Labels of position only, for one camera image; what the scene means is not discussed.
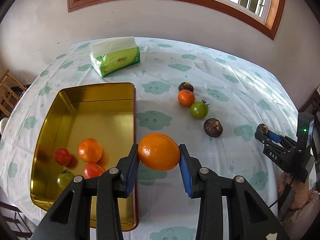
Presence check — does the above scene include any orange mandarin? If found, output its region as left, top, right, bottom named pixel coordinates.
left=78, top=138, right=103, bottom=163
left=138, top=133, right=181, bottom=171
left=178, top=89, right=195, bottom=107

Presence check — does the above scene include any red tomato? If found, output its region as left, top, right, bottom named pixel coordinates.
left=54, top=148, right=71, bottom=166
left=84, top=163, right=106, bottom=179

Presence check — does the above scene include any dark wooden furniture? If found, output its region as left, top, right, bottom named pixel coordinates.
left=297, top=85, right=320, bottom=120

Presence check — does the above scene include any cloud print tablecloth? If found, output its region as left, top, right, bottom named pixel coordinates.
left=0, top=36, right=315, bottom=240

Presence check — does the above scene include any green tomato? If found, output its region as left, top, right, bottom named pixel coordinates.
left=57, top=170, right=77, bottom=190
left=190, top=99, right=211, bottom=119

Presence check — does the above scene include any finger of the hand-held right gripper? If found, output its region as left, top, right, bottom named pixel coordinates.
left=267, top=129, right=299, bottom=153
left=254, top=129, right=275, bottom=151

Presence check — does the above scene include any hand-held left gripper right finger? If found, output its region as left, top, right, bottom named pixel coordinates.
left=178, top=144, right=290, bottom=240

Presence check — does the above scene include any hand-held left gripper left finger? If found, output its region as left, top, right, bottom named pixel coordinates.
left=31, top=144, right=140, bottom=240

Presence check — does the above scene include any black chair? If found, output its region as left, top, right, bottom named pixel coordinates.
left=0, top=201, right=33, bottom=240

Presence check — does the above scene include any gold and red tin box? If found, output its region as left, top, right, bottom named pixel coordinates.
left=30, top=82, right=139, bottom=231

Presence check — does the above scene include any person's right hand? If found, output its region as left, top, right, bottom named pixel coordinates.
left=278, top=172, right=320, bottom=213

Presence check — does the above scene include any green tissue pack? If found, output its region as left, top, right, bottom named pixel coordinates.
left=89, top=36, right=141, bottom=78

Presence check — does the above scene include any light wooden chair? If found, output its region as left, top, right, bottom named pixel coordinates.
left=0, top=69, right=27, bottom=117

